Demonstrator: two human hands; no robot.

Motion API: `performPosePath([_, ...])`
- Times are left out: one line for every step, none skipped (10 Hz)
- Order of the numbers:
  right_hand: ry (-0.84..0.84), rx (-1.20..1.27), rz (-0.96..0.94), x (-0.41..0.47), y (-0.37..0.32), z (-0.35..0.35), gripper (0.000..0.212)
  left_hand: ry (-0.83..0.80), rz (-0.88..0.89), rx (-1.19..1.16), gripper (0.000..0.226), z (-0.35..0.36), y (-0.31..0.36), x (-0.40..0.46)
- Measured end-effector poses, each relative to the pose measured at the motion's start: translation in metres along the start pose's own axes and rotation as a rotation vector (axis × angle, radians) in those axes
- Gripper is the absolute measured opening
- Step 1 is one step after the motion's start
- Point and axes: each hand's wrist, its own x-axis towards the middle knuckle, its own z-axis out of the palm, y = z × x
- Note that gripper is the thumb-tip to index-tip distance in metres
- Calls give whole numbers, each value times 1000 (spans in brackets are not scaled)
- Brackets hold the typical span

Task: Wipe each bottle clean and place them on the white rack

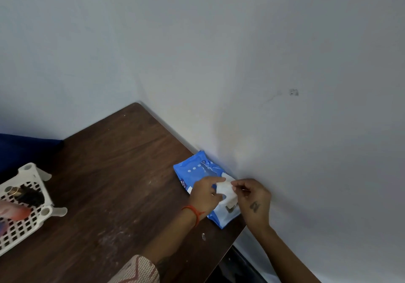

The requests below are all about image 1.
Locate person's left forearm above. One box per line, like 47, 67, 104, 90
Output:
139, 211, 198, 274

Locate black perfume bottle gold cap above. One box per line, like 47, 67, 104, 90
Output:
4, 184, 46, 208

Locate white wet wipe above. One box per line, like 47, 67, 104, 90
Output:
216, 180, 238, 209

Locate patterned left sleeve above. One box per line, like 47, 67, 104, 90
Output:
107, 254, 160, 283

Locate person's left hand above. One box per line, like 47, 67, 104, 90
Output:
188, 176, 227, 220

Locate person's right hand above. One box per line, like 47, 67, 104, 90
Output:
231, 179, 273, 233

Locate blue white wet wipes pack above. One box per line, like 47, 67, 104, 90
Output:
173, 150, 243, 229

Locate orange spray bottle silver cap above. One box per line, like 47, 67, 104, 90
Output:
0, 199, 32, 222

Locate orange thread bracelet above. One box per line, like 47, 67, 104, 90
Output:
181, 205, 206, 227

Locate person's right forearm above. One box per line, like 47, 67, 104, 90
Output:
253, 226, 322, 283

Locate dark blue curtain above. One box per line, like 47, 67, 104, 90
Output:
0, 133, 64, 179

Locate white perforated plastic rack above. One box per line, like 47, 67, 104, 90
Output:
0, 163, 68, 256

